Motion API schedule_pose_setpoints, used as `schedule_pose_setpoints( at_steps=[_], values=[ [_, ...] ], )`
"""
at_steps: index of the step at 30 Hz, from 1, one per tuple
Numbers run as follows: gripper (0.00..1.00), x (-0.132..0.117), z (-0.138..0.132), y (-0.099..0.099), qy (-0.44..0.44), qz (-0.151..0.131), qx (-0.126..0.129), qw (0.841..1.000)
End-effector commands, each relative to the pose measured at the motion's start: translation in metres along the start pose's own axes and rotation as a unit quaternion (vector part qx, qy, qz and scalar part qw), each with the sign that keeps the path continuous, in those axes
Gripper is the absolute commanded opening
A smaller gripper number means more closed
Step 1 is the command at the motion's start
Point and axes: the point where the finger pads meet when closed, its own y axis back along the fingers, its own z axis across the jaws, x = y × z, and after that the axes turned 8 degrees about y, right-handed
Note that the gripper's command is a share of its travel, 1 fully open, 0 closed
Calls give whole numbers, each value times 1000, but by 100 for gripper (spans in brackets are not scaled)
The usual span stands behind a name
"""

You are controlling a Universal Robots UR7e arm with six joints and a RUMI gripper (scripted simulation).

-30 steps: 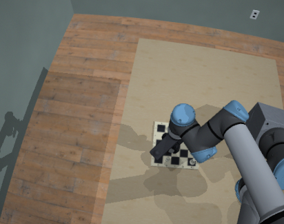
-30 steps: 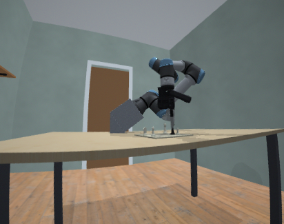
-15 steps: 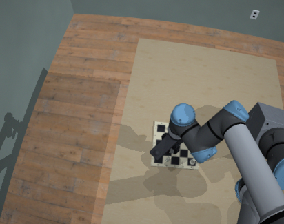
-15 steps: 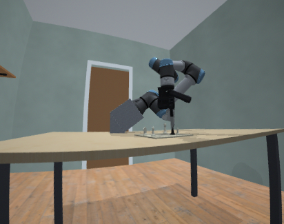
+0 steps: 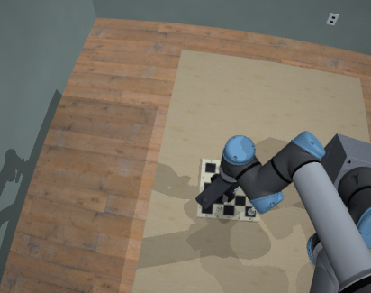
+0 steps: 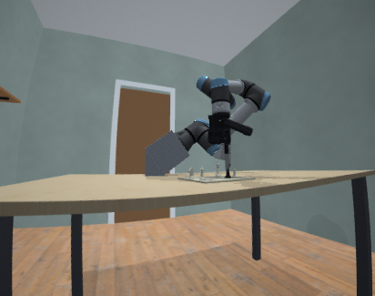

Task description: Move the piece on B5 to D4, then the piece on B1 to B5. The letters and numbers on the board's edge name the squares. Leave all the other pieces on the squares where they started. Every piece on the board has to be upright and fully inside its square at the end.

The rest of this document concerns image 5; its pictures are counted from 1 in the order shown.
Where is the black and white chessboard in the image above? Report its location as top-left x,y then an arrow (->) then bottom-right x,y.
197,159 -> 259,222

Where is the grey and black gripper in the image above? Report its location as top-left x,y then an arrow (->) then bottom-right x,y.
211,171 -> 239,203

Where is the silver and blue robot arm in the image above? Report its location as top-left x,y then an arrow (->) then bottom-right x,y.
219,131 -> 371,293

